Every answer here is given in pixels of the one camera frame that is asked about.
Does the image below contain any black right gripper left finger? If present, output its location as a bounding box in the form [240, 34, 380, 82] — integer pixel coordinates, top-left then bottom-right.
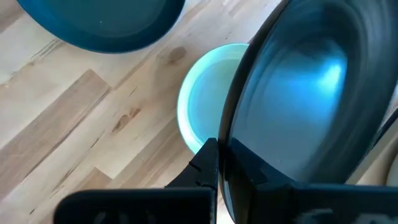
[52, 138, 218, 224]

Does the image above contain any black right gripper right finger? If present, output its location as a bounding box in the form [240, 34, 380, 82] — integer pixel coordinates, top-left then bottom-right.
[221, 138, 398, 224]

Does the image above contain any light green plate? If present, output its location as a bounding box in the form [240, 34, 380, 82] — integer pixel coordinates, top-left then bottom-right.
[177, 42, 249, 156]

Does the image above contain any black plate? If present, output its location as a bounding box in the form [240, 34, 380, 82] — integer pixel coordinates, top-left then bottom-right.
[217, 0, 398, 224]

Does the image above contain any dark green plate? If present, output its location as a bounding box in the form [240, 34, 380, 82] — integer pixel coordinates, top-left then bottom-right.
[17, 0, 187, 54]

